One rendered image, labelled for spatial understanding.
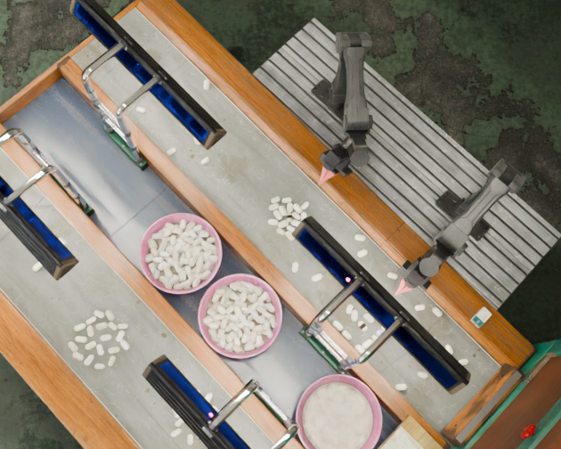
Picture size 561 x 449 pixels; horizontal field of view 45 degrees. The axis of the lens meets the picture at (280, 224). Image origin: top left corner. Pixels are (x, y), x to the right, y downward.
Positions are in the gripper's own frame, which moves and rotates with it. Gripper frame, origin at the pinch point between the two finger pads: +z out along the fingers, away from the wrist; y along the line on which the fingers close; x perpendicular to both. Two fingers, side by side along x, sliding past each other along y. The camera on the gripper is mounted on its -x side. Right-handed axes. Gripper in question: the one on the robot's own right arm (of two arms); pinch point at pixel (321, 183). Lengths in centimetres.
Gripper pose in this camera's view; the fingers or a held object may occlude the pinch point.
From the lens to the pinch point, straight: 215.8
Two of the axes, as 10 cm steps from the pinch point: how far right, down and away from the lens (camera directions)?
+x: 4.3, -2.3, 8.7
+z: -5.6, 6.9, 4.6
